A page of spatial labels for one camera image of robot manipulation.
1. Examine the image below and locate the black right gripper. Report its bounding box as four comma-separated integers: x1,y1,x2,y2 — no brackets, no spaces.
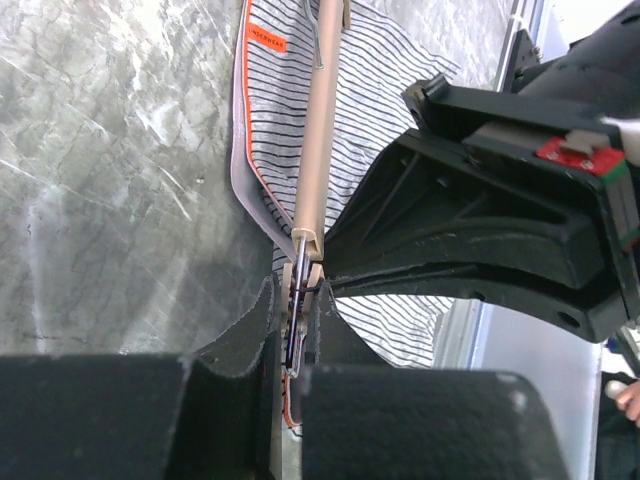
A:
324,76,639,343

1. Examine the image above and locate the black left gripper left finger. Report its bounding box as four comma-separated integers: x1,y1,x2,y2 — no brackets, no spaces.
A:
1,276,280,479

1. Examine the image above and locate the person hand in background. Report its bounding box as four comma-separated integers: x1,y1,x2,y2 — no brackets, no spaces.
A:
605,380,640,426

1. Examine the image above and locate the beige clip hanger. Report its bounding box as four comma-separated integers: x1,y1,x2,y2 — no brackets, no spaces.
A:
283,1,351,378

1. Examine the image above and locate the grey striped boxer underwear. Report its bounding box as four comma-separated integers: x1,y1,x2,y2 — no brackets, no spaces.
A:
229,0,461,436

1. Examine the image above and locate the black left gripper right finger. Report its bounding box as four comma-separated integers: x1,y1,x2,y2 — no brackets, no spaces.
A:
298,279,571,480

